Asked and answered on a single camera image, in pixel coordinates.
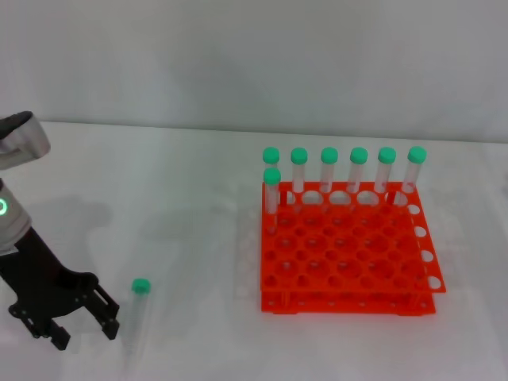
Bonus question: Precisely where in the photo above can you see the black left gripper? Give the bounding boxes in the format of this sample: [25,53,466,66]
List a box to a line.
[0,228,121,352]

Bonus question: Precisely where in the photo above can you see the green capped clear test tube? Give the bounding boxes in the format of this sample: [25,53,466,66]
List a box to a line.
[398,145,428,207]
[345,147,368,207]
[290,147,310,207]
[261,146,281,186]
[320,147,340,207]
[263,167,282,235]
[372,146,397,206]
[123,277,152,358]

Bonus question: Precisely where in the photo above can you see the orange test tube rack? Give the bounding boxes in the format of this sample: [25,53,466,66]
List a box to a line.
[260,180,448,318]

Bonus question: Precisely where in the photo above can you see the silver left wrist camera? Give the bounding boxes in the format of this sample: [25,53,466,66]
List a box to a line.
[0,110,52,170]

